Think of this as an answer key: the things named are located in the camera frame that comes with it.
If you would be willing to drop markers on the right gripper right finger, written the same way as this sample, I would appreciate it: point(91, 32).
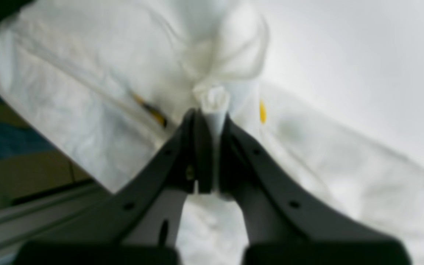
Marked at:
point(287, 225)

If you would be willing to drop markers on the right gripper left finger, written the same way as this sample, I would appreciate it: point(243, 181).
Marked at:
point(139, 225)

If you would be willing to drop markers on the white printed T-shirt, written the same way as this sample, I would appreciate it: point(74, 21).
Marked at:
point(105, 81)

